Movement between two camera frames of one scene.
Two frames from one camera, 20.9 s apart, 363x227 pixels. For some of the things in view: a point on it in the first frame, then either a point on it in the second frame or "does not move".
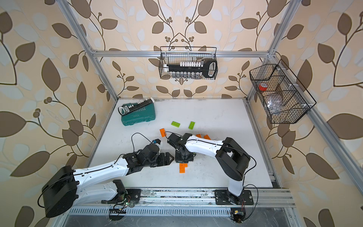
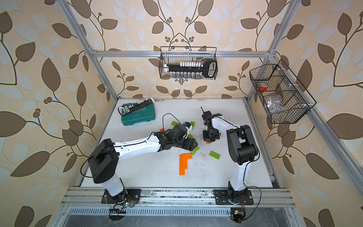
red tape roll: (263, 86) does not move
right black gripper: (177, 159) to (206, 138)
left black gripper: (166, 158) to (192, 145)
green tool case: (145, 114) does not move
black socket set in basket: (208, 67) does not move
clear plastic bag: (273, 105) does not move
